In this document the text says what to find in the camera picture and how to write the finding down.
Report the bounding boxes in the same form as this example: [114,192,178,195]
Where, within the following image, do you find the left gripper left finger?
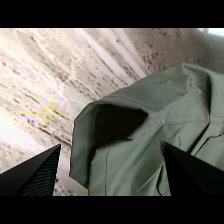
[0,143,62,197]

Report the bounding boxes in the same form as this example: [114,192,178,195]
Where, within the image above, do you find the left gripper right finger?
[162,141,224,197]

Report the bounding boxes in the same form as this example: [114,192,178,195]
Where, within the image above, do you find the grey-green shirt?
[68,62,224,197]

